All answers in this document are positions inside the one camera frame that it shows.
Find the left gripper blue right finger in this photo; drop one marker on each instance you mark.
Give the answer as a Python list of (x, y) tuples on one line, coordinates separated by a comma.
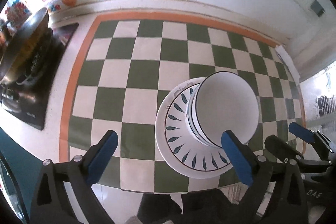
[(239, 157)]

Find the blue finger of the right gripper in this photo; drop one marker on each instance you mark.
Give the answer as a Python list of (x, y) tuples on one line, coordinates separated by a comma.
[(281, 150), (301, 132)]

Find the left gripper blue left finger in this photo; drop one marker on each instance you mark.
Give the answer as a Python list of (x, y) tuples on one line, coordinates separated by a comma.
[(98, 157)]

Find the white plate blue leaf pattern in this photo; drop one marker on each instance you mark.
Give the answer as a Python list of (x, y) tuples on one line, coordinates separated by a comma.
[(182, 152)]

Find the white bowl dark rim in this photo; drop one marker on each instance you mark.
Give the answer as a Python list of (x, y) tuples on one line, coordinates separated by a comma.
[(222, 101)]

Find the person's dark trousers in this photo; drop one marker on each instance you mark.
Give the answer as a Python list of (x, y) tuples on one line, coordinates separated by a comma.
[(211, 206)]

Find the folded white paper towel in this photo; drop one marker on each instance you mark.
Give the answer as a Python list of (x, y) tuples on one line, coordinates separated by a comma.
[(288, 62)]

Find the black gas stove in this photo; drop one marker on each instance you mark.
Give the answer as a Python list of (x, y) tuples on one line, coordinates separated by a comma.
[(27, 98)]

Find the green white checkered tablecloth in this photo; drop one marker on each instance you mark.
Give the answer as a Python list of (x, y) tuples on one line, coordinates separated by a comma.
[(128, 63)]

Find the colourful decorated container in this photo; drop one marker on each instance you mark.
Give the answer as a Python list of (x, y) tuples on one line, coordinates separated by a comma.
[(17, 13)]

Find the dark wall switch box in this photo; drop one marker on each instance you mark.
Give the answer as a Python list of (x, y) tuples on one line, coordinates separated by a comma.
[(317, 8)]

